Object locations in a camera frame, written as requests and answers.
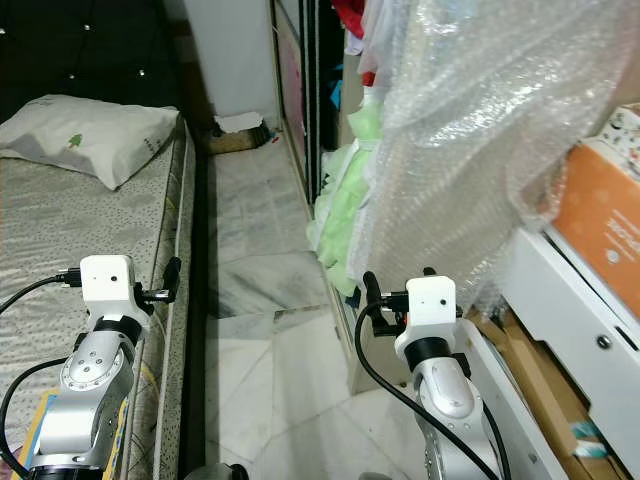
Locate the light green clothing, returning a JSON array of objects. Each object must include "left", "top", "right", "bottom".
[{"left": 305, "top": 85, "right": 391, "bottom": 297}]

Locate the white patterned mattress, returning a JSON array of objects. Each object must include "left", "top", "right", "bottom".
[{"left": 0, "top": 118, "right": 199, "bottom": 480}]

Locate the clear bubble wrap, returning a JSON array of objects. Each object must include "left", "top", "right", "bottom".
[{"left": 355, "top": 0, "right": 640, "bottom": 306}]

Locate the white cabinet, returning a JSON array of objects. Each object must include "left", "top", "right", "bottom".
[{"left": 500, "top": 228, "right": 640, "bottom": 480}]

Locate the brown woven basket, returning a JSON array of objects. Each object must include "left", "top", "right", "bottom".
[{"left": 208, "top": 118, "right": 276, "bottom": 154}]

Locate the brown cardboard box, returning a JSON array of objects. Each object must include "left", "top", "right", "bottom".
[{"left": 460, "top": 308, "right": 616, "bottom": 480}]

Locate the white paper sheet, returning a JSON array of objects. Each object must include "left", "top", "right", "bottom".
[{"left": 215, "top": 112, "right": 266, "bottom": 134}]

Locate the white pillow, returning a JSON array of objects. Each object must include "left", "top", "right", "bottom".
[{"left": 0, "top": 95, "right": 181, "bottom": 191}]

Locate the large orange carton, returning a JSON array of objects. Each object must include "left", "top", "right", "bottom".
[{"left": 550, "top": 100, "right": 640, "bottom": 293}]

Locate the sliding door wardrobe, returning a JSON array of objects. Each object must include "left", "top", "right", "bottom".
[{"left": 268, "top": 0, "right": 381, "bottom": 393}]

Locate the white hanging plastic bag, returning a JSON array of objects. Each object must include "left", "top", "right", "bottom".
[{"left": 360, "top": 0, "right": 411, "bottom": 91}]

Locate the dark tufted headboard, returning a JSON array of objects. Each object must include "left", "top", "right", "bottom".
[{"left": 0, "top": 0, "right": 189, "bottom": 126}]

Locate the red garment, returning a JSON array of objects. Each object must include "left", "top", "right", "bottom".
[{"left": 335, "top": 0, "right": 371, "bottom": 39}]

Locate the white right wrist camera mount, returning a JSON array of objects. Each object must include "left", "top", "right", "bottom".
[{"left": 393, "top": 276, "right": 459, "bottom": 363}]

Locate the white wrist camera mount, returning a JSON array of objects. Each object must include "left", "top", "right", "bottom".
[
  {"left": 80, "top": 254, "right": 153, "bottom": 333},
  {"left": 393, "top": 276, "right": 459, "bottom": 363}
]

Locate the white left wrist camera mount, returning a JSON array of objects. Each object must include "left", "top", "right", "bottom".
[{"left": 80, "top": 254, "right": 153, "bottom": 333}]

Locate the black left camera cable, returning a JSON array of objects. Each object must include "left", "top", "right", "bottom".
[{"left": 0, "top": 270, "right": 84, "bottom": 479}]

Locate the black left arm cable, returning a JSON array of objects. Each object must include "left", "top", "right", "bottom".
[{"left": 0, "top": 358, "right": 76, "bottom": 473}]

